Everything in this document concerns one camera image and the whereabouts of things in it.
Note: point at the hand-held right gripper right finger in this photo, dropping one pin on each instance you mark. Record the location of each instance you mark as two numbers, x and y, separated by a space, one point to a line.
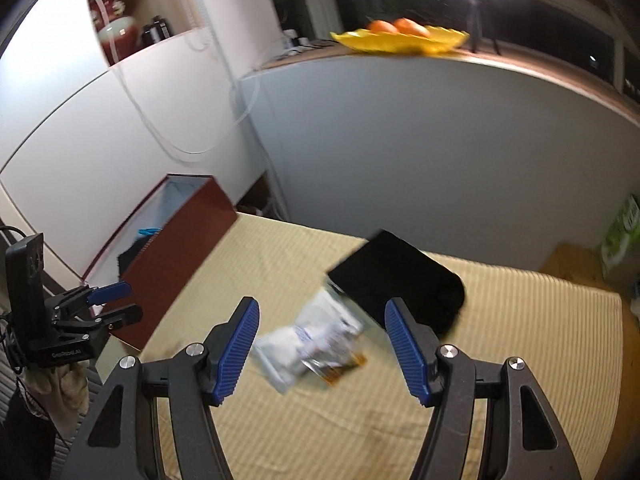
407 350

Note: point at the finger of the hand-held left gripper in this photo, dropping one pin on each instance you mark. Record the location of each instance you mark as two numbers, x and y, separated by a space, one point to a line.
112 291
120 316

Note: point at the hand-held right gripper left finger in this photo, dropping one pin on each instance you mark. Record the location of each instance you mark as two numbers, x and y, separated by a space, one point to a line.
235 350

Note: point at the black fabric pouch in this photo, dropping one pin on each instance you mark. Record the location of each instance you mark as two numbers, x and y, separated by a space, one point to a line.
400 275

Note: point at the dark red storage box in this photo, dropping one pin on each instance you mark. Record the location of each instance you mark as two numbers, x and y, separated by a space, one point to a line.
185 240

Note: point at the white crinkled plastic packet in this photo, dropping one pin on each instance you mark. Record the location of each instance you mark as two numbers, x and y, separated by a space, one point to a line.
330 330

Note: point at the yellow striped tablecloth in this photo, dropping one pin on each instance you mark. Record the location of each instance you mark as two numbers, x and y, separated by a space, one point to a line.
525 335

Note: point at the green printed cardboard box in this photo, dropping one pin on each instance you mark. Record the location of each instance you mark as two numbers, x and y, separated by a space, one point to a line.
622 240

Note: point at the red ceramic jar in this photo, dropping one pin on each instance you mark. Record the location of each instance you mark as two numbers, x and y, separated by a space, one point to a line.
117 30

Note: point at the yellow fruit plate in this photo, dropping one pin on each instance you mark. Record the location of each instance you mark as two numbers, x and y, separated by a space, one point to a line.
400 42

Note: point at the white charger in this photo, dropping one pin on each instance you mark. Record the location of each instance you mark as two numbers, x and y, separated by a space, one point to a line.
300 42

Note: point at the orange fruit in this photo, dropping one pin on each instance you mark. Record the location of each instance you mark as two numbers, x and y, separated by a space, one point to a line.
382 26
412 27

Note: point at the window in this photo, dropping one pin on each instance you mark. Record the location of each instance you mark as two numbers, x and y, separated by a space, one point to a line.
550 20

